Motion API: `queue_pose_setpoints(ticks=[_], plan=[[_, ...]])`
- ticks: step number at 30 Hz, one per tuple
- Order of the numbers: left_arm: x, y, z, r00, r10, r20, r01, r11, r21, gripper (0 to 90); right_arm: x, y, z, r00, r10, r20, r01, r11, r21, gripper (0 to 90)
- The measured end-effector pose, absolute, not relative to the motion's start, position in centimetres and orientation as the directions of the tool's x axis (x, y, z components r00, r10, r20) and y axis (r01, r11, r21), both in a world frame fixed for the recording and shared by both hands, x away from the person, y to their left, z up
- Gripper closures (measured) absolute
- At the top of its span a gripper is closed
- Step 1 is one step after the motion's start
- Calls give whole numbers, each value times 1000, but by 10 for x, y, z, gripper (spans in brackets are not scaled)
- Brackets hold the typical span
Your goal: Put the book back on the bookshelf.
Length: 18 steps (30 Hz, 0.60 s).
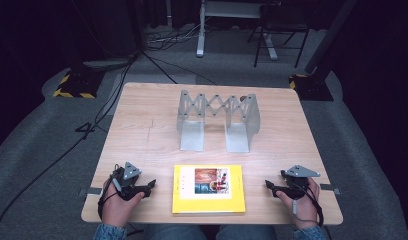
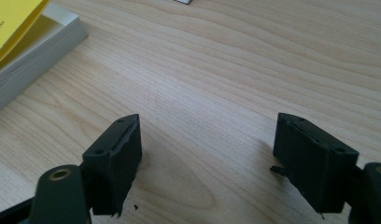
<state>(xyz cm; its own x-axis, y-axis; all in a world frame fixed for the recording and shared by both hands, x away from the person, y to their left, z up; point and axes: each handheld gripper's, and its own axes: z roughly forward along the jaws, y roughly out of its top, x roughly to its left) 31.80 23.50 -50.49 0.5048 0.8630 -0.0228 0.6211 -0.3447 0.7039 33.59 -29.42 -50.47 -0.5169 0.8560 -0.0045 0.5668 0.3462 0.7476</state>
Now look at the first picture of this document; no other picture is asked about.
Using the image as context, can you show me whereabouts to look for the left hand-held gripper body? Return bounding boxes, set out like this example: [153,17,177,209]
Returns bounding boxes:
[110,162,146,202]

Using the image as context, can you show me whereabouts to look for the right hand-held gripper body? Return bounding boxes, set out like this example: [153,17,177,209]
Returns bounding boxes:
[279,164,321,199]

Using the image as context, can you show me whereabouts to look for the yellow book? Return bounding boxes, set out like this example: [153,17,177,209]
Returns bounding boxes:
[171,164,247,215]

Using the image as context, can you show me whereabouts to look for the grey metal expandable book rack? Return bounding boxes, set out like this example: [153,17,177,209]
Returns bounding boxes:
[176,89,262,154]

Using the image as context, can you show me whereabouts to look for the person's left hand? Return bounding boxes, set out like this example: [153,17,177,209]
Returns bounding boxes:
[101,179,146,230]

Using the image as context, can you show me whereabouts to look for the person's right hand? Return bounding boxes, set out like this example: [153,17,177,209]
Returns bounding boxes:
[275,177,322,231]

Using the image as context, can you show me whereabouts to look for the yellow black striped stand base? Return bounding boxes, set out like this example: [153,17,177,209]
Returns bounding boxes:
[288,73,335,102]
[52,68,106,100]

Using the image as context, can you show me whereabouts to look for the black chair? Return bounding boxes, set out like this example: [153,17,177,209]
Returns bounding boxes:
[247,2,311,69]

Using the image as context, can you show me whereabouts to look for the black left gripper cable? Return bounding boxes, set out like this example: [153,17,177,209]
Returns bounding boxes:
[97,163,124,222]

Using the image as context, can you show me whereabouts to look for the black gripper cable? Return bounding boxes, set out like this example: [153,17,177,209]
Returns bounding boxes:
[290,181,325,228]
[97,163,124,222]

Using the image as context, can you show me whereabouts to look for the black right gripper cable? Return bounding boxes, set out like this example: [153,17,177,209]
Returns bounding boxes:
[290,181,325,228]

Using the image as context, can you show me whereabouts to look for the grey metal table bracket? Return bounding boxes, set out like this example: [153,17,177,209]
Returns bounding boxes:
[78,187,103,197]
[319,183,342,196]

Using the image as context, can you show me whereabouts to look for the long black floor cable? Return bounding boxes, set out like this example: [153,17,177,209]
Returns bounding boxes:
[0,54,138,236]

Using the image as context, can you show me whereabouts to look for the thin black floor cable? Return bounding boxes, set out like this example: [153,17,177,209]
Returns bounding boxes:
[141,51,218,86]

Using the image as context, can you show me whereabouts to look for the bundle of floor cables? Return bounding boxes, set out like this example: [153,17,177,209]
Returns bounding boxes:
[145,23,208,52]

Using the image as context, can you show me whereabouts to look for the dark slanted stand post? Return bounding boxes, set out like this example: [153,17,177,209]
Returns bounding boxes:
[304,0,359,76]

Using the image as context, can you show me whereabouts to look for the white desk frame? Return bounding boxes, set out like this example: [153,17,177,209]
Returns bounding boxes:
[195,0,280,61]

